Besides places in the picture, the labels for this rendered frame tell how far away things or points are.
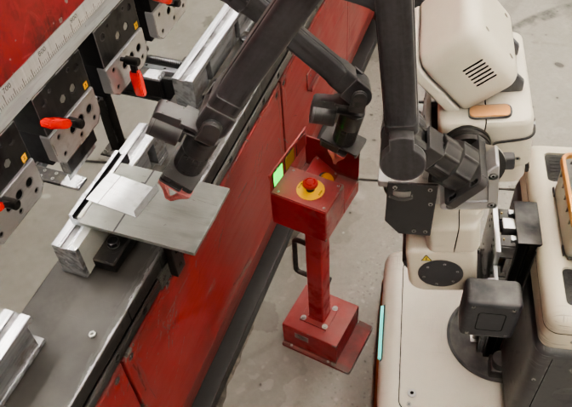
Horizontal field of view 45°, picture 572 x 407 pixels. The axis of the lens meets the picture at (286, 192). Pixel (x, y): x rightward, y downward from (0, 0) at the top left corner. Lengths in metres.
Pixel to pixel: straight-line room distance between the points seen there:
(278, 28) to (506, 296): 0.86
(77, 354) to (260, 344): 1.05
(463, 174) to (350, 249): 1.44
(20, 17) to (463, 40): 0.71
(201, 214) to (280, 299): 1.10
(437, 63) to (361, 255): 1.45
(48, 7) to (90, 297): 0.60
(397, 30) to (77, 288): 0.88
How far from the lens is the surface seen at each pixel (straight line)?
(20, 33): 1.19
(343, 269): 2.53
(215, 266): 1.88
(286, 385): 2.30
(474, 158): 1.21
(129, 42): 1.46
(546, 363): 1.68
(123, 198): 1.48
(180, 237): 1.38
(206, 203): 1.43
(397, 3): 1.00
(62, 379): 1.42
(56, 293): 1.54
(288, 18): 1.02
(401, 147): 1.13
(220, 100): 1.13
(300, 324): 2.27
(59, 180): 1.56
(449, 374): 2.03
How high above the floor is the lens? 2.06
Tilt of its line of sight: 48 degrees down
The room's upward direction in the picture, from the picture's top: 5 degrees counter-clockwise
